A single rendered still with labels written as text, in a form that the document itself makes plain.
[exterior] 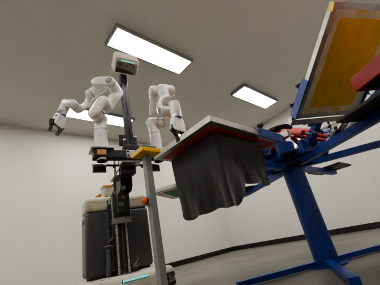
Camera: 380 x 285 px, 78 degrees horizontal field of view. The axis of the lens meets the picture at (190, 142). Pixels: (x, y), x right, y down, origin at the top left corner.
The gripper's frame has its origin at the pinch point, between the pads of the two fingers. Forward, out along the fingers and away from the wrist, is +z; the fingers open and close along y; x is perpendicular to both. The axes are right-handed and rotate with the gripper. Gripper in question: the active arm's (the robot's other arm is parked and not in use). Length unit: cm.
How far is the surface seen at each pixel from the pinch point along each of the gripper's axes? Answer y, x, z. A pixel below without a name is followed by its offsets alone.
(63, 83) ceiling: 19, -223, -199
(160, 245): 17, -10, 60
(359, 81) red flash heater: -64, 90, -6
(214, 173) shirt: -8.7, 14.5, 27.8
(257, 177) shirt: -39, 22, 30
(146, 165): 20.4, -10.1, 16.0
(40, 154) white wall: 16, -380, -147
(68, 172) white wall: -35, -380, -113
